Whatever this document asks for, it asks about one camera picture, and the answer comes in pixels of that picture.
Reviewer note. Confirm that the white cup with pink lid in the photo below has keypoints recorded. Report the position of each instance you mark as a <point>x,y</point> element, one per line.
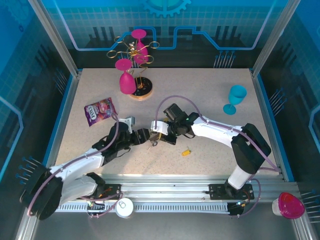
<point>290,205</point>

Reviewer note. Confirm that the blue plastic goblet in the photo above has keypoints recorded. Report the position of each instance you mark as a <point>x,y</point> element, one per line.
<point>237,93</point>

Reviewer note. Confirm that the pink plastic goblet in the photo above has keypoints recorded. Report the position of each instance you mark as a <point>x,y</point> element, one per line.
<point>127,83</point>
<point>139,33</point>

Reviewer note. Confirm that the aluminium frame post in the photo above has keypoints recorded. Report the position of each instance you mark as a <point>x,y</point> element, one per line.
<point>55,37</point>
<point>272,37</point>

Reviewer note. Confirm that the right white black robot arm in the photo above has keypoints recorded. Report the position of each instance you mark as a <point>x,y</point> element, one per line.
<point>217,130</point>

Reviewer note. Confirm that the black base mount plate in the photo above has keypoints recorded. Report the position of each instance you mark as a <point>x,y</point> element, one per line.
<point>112,191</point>
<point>217,191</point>

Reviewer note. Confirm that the metal keyring with keys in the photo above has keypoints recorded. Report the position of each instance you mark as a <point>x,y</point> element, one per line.
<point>155,144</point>

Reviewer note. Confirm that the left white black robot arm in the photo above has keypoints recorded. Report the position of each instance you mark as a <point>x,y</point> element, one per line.
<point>75,167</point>

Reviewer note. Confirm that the white round cap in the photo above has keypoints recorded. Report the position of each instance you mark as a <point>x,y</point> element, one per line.
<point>124,207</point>

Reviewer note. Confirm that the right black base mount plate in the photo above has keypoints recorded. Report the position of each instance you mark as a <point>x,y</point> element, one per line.
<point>217,191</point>

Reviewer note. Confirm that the key with yellow tag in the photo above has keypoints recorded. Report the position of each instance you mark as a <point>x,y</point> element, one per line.
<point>185,152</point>

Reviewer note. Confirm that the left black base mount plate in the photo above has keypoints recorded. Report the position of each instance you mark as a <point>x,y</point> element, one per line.
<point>112,191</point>

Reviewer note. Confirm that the purple candy bag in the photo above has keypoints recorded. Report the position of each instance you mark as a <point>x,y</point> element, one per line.
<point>100,111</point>

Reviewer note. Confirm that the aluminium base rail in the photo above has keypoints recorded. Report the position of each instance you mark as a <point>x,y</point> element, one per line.
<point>170,181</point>

